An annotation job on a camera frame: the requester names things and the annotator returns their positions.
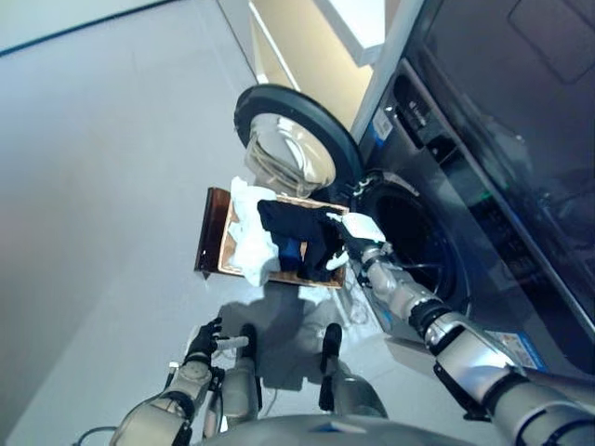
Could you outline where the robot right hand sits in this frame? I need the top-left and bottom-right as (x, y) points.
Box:
(324, 211), (388, 272)

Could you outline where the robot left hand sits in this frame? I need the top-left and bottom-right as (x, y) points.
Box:
(184, 317), (251, 369)

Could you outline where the black garment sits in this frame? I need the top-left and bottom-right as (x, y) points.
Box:
(257, 199), (346, 282)

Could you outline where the white cloth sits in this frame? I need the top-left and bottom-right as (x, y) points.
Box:
(226, 176), (281, 287)

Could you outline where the dark grey washing machine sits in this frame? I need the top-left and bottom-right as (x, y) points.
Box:
(348, 0), (595, 387)

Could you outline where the silver robot left leg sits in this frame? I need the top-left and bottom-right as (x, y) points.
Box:
(221, 323), (262, 429)

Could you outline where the silver robot leg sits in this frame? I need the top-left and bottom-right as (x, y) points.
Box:
(221, 323), (262, 429)
(319, 322), (388, 419)

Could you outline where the blue garment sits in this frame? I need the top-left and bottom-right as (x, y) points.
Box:
(278, 239), (304, 271)

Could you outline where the wicker laundry basket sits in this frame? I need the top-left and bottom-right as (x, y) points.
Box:
(218, 192), (350, 290)

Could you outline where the blue white appliance label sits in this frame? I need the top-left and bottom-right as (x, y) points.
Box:
(370, 108), (392, 141)
(505, 331), (550, 374)

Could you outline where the brown wooden stool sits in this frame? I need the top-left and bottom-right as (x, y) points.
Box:
(193, 187), (233, 281)

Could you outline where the round glass washer door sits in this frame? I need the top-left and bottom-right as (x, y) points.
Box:
(233, 84), (362, 197)

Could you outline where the white washer plinth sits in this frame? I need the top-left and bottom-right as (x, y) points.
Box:
(384, 333), (441, 369)

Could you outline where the grey robot torso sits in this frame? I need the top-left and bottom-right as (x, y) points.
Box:
(194, 412), (503, 446)

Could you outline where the silver robot right leg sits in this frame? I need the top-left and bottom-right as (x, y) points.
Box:
(319, 322), (388, 419)

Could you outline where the white beige cabinet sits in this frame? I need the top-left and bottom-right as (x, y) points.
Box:
(248, 0), (388, 127)

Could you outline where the thick black cable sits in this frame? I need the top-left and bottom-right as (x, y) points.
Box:
(69, 423), (123, 446)

